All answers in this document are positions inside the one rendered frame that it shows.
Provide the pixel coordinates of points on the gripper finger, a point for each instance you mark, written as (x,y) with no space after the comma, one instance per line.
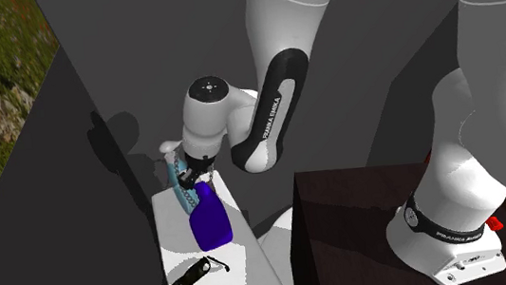
(186,179)

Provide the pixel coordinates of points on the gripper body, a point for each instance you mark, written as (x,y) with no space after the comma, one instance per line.
(198,165)

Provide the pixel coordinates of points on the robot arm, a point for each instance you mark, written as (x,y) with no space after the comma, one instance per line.
(485,91)

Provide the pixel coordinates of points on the blue bottle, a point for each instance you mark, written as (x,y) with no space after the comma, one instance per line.
(210,225)

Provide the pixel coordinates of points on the black sunglasses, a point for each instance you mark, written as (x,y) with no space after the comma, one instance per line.
(191,276)

